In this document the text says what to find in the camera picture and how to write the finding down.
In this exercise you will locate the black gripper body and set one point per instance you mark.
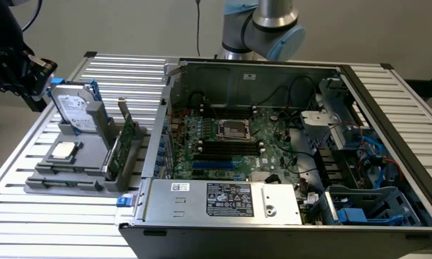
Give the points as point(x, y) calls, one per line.
point(3, 67)

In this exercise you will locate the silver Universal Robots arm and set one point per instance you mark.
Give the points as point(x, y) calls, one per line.
point(274, 16)

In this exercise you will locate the black RAM slot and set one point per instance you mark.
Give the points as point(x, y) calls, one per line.
point(230, 145)
point(230, 152)
point(229, 114)
point(230, 149)
point(229, 108)
point(230, 142)

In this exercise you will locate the silver hard disk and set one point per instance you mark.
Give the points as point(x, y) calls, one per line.
point(73, 108)

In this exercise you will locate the black table corner cap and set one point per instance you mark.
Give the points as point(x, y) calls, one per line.
point(91, 54)
point(386, 66)

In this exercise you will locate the silver CPU chip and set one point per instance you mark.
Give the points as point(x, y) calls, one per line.
point(67, 149)

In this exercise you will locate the grey parts rack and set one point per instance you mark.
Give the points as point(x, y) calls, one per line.
point(86, 145)

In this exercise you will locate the green graphics card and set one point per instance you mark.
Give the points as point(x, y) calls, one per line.
point(125, 145)

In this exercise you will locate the blue case latch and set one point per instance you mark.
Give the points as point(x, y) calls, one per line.
point(125, 201)

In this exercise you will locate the black expansion slot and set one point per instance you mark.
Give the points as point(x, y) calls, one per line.
point(213, 158)

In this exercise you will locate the blue expansion slot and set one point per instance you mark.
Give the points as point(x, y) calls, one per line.
point(213, 164)

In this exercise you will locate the CPU socket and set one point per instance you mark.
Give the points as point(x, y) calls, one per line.
point(235, 129)

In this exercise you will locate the white case sticker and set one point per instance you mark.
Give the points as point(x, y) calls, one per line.
point(250, 76)

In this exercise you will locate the silver power supply box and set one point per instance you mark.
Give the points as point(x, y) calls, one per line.
point(202, 205)

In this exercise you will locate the green motherboard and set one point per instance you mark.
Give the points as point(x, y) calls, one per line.
point(266, 135)

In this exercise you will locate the round coin battery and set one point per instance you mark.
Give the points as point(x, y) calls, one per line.
point(274, 117)

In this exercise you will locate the silver chipset heat sink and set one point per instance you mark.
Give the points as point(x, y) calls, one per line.
point(261, 177)

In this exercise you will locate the grey metal drive cage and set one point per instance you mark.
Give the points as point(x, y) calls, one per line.
point(328, 126)

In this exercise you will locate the black open PC case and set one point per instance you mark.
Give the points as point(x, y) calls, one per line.
point(260, 242)

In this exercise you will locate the blue plastic disk bay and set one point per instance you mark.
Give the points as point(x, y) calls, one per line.
point(378, 207)

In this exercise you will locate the blue disk bracket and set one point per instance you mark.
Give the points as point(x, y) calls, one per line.
point(99, 94)

